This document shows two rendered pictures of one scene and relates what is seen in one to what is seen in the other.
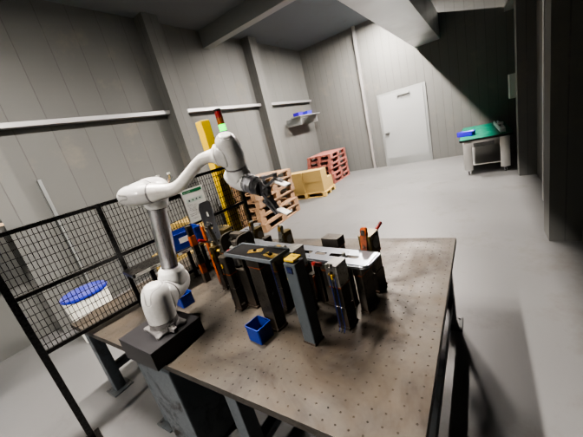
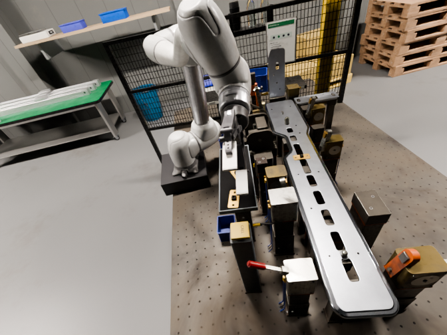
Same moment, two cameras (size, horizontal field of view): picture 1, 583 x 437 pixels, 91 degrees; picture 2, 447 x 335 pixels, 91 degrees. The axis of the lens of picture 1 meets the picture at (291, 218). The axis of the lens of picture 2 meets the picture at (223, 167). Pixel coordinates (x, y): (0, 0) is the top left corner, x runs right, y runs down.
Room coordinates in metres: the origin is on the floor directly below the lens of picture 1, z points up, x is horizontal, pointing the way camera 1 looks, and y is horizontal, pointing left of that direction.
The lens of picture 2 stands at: (0.95, -0.28, 1.79)
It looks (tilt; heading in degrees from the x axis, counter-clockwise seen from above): 41 degrees down; 54
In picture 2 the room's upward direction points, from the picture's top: 14 degrees counter-clockwise
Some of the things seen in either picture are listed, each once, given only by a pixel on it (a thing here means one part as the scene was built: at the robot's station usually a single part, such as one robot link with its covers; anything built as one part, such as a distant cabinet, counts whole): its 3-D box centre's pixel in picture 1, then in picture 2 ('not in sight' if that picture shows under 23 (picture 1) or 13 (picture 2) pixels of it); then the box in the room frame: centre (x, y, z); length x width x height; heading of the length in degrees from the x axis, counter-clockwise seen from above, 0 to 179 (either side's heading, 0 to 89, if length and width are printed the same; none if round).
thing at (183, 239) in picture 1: (181, 238); (248, 81); (2.28, 0.92, 1.10); 0.30 x 0.17 x 0.13; 126
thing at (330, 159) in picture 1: (328, 166); not in sight; (9.12, -1.56, 0.45); 1.29 x 0.86 x 0.89; 144
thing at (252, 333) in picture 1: (259, 329); (227, 228); (1.32, 0.31, 0.75); 0.11 x 0.10 x 0.09; 45
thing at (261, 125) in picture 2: (245, 268); (260, 158); (1.70, 0.37, 0.95); 0.18 x 0.13 x 0.49; 45
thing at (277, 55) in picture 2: (209, 221); (277, 74); (2.30, 0.66, 1.17); 0.12 x 0.01 x 0.34; 135
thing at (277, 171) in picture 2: (278, 279); (273, 198); (1.54, 0.16, 0.89); 0.12 x 0.08 x 0.38; 135
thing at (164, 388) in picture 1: (193, 389); not in sight; (1.48, 0.86, 0.33); 0.31 x 0.31 x 0.66; 54
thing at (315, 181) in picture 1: (309, 182); not in sight; (7.68, -0.72, 0.35); 1.19 x 0.85 x 0.70; 54
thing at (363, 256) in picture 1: (278, 248); (304, 159); (1.77, 0.13, 1.00); 1.38 x 0.22 x 0.02; 45
